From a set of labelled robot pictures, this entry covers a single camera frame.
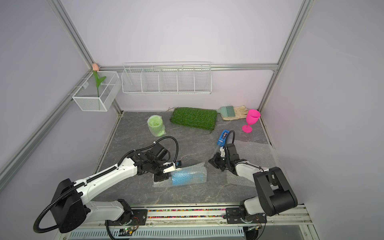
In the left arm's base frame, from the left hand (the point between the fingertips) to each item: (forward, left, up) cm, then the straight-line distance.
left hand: (168, 173), depth 79 cm
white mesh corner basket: (+46, +40, +21) cm, 64 cm away
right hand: (+10, -23, -5) cm, 25 cm away
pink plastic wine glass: (+31, -54, +7) cm, 62 cm away
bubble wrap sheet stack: (+12, -58, -9) cm, 60 cm away
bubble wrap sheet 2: (+29, +8, +6) cm, 31 cm away
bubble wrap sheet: (+4, -18, -4) cm, 18 cm away
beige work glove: (+50, -55, -9) cm, 75 cm away
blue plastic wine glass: (-2, -10, 0) cm, 10 cm away
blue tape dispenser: (+24, -34, -6) cm, 42 cm away
